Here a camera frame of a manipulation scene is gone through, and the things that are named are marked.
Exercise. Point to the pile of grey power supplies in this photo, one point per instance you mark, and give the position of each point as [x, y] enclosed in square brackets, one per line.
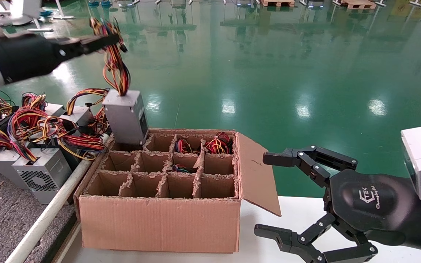
[46, 175]

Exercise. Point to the distant wheeled base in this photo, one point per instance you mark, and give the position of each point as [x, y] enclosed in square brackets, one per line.
[314, 3]
[246, 2]

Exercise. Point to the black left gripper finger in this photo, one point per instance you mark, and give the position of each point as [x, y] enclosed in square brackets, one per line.
[75, 52]
[93, 40]

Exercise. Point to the grey table foot bar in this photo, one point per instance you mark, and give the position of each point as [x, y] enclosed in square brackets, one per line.
[64, 17]
[41, 30]

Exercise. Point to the grey power supply unit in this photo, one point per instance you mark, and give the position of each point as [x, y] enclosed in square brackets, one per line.
[80, 115]
[55, 109]
[2, 166]

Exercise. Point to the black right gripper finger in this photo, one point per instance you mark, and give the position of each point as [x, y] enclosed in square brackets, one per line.
[316, 160]
[305, 239]

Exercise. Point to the long white pipe rail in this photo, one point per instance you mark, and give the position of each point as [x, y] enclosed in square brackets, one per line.
[46, 215]

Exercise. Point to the cardboard cell divider insert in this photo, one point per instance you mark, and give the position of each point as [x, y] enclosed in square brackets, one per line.
[217, 175]

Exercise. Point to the wooden pallet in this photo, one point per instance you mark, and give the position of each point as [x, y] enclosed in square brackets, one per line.
[356, 3]
[278, 3]

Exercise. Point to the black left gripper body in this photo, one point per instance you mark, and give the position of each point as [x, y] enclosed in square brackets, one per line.
[24, 58]

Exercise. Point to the brown cardboard box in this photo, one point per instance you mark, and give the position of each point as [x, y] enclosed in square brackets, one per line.
[159, 223]

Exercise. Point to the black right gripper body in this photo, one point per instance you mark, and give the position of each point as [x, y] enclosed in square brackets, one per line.
[371, 201]

